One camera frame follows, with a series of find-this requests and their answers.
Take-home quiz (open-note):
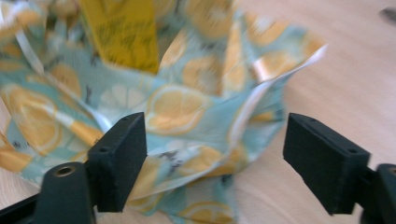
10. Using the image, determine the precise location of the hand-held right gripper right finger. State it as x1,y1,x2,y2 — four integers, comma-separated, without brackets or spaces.
282,112,372,217

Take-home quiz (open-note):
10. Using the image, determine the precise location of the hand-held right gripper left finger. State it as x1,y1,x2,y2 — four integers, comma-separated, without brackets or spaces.
86,112,149,214

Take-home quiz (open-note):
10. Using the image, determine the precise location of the lemon print fabric bag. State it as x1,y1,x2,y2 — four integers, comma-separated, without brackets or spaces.
0,0,329,224

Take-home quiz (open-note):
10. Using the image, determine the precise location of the yellow packet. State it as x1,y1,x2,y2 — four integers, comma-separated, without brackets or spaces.
78,0,161,75

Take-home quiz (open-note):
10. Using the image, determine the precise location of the dark round table grommet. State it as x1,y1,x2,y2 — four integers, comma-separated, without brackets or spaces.
378,7,396,25

